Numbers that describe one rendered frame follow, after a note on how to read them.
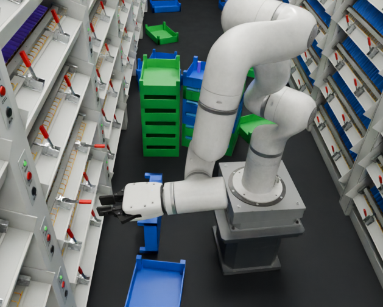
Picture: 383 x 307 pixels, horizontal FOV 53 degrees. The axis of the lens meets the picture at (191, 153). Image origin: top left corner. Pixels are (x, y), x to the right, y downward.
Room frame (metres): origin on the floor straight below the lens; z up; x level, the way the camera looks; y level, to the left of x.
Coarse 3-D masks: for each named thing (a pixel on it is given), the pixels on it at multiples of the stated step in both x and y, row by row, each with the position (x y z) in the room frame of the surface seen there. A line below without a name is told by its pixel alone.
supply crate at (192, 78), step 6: (198, 60) 1.97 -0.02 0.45; (192, 66) 1.94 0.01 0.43; (204, 66) 1.96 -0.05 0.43; (186, 72) 1.78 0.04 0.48; (192, 72) 1.92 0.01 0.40; (186, 78) 1.78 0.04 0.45; (192, 78) 1.77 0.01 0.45; (198, 78) 1.77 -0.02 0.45; (186, 84) 1.78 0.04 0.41; (192, 84) 1.77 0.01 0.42; (198, 84) 1.76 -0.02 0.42
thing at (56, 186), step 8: (80, 120) 1.17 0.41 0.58; (72, 136) 1.06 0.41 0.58; (80, 136) 1.09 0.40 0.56; (72, 144) 1.02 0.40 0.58; (64, 160) 0.94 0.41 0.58; (64, 168) 0.90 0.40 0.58; (56, 184) 0.83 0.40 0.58; (64, 184) 0.85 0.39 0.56; (56, 192) 0.79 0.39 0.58; (48, 200) 0.76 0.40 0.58; (48, 208) 0.73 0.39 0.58; (56, 208) 0.75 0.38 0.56; (56, 216) 0.72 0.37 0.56
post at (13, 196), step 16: (0, 48) 0.62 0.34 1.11; (0, 64) 0.60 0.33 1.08; (0, 112) 0.55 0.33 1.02; (16, 112) 0.61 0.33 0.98; (0, 128) 0.53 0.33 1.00; (16, 128) 0.59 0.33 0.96; (16, 144) 0.57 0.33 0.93; (16, 160) 0.55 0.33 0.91; (32, 160) 0.61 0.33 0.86; (16, 176) 0.53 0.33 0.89; (0, 192) 0.52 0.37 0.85; (16, 192) 0.53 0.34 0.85; (16, 208) 0.52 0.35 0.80; (32, 208) 0.55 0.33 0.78; (48, 224) 0.60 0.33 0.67; (32, 240) 0.53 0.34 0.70; (32, 256) 0.52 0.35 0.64; (48, 256) 0.55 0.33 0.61; (64, 272) 0.60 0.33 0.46; (48, 304) 0.52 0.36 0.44; (64, 304) 0.55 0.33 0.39
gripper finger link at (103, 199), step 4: (100, 196) 0.71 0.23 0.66; (104, 196) 0.71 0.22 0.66; (108, 196) 0.71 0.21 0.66; (112, 196) 0.71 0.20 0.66; (100, 200) 0.71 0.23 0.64; (104, 200) 0.71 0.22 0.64; (108, 200) 0.71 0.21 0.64; (112, 200) 0.71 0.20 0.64; (116, 200) 0.71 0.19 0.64; (104, 204) 0.71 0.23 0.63; (108, 204) 0.71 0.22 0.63; (112, 204) 0.71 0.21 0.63
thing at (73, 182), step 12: (84, 108) 1.22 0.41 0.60; (84, 120) 1.21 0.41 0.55; (96, 120) 1.22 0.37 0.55; (84, 132) 1.14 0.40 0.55; (72, 156) 0.99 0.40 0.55; (84, 156) 1.01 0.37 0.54; (72, 168) 0.94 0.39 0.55; (84, 168) 0.95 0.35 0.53; (72, 180) 0.88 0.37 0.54; (60, 192) 0.82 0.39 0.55; (72, 192) 0.83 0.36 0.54; (72, 204) 0.79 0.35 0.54; (60, 216) 0.73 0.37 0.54; (60, 228) 0.69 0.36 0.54; (60, 240) 0.62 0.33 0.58
